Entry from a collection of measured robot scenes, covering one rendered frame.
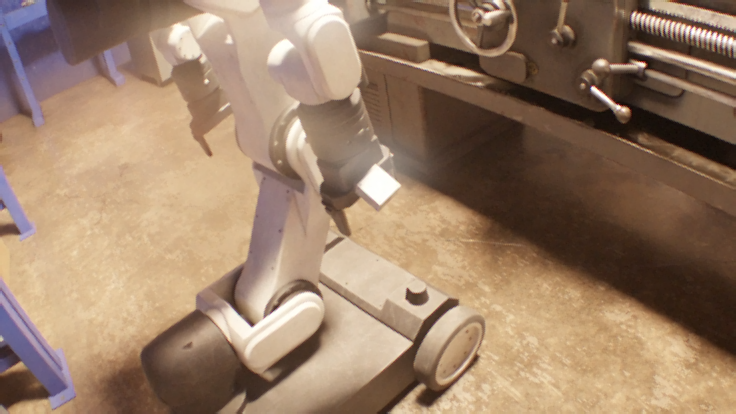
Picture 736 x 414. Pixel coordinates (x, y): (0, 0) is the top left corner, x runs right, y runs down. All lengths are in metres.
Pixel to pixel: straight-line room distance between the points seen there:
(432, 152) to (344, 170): 1.18
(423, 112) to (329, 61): 1.20
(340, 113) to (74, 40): 0.37
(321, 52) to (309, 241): 0.49
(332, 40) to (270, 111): 0.28
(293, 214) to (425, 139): 0.97
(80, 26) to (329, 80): 0.34
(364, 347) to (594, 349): 0.57
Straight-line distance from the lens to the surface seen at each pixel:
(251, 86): 0.82
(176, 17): 0.75
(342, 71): 0.62
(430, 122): 1.82
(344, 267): 1.25
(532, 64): 1.25
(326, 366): 1.08
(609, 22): 1.11
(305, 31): 0.59
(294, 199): 0.93
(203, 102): 1.06
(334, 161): 0.71
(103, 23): 0.70
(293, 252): 0.98
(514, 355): 1.28
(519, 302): 1.39
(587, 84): 1.13
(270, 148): 0.86
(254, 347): 0.97
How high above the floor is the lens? 1.02
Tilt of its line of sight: 35 degrees down
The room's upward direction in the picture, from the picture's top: 10 degrees counter-clockwise
